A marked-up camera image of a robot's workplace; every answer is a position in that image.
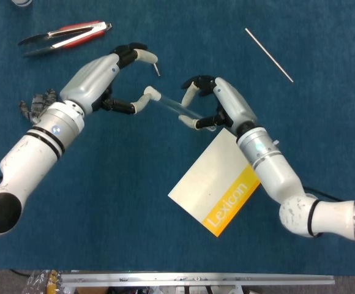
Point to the white orange Lexicon book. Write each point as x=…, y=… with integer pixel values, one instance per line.
x=208, y=190

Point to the aluminium frame rail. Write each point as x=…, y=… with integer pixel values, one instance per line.
x=196, y=279

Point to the white test tube cap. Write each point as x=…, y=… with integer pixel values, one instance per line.
x=155, y=94

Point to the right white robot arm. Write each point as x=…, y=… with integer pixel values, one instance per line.
x=275, y=171

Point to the thin metal rod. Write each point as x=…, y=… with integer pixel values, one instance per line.
x=269, y=55

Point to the red steel kitchen tongs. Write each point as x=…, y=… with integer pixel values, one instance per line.
x=73, y=39

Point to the blue carpet table cover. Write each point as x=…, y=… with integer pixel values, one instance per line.
x=119, y=183

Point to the grey knit work glove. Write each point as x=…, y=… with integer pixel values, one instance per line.
x=38, y=102

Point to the clear glass test tube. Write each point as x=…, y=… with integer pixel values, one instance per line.
x=177, y=105

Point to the small metal bolt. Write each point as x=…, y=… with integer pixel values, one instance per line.
x=157, y=71

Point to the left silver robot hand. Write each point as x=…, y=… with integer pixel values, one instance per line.
x=88, y=82

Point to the crinkled clear plastic bag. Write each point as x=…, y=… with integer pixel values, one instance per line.
x=43, y=283

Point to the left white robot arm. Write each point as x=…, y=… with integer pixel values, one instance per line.
x=33, y=153

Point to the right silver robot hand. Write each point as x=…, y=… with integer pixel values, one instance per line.
x=235, y=105

